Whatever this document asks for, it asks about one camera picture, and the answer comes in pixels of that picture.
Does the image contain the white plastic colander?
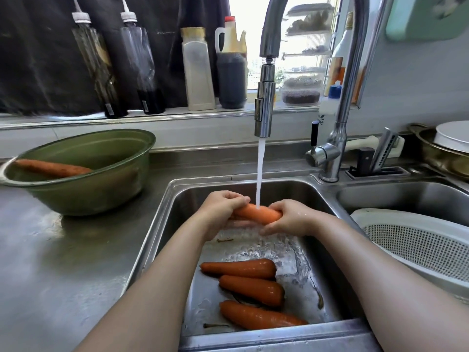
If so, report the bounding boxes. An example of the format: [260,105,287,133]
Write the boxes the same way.
[350,208,469,295]

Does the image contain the person's right forearm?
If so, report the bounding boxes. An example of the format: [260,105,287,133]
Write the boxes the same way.
[311,212,469,352]

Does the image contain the white bottle with blue cap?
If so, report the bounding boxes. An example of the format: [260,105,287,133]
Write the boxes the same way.
[318,80,343,138]

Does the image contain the white-handled knife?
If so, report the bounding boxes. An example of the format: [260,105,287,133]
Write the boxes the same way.
[345,135,380,151]

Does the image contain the soy sauce jug with handle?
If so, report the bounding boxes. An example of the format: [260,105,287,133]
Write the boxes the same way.
[214,16,248,110]

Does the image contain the stacked clear food containers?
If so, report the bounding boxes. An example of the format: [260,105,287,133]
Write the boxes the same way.
[280,1,336,106]

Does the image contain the chrome pull-down faucet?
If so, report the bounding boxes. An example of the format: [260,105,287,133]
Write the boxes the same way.
[255,0,371,183]

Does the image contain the green cutting board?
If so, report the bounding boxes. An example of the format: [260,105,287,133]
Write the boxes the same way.
[385,0,469,42]

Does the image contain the brass-coloured metal pot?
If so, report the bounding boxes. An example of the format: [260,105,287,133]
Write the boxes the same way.
[408,123,469,180]

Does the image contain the white round lid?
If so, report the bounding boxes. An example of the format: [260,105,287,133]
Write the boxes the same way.
[433,121,469,154]

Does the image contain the tall bottle with orange liquid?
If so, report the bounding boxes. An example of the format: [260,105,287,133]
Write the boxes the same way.
[324,11,367,103]

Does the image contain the person's left hand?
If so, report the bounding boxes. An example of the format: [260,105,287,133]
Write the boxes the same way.
[194,191,251,242]

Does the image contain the silver-handled knife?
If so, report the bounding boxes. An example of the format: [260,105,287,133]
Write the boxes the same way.
[369,127,399,174]

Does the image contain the person's left forearm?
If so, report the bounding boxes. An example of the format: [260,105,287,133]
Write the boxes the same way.
[73,215,209,352]

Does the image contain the black-handled knife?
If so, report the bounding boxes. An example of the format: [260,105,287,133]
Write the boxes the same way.
[356,147,375,177]

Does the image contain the stainless steel sink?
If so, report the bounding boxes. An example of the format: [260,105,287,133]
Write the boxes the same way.
[125,176,382,352]

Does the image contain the white bottle with gold cap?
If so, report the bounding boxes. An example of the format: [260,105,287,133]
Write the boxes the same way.
[180,27,217,111]

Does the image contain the clear oil squeeze bottle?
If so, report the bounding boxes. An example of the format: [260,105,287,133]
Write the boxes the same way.
[71,0,128,119]

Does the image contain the wet orange carrot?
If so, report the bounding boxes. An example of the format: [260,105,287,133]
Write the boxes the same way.
[230,204,283,225]

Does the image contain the person's right hand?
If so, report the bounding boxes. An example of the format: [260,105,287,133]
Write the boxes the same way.
[259,199,327,237]

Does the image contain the green metal basin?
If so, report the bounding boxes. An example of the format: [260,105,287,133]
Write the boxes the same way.
[0,129,157,217]

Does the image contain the clear dark-sauce squeeze bottle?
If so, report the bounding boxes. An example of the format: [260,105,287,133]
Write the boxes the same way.
[120,0,165,115]

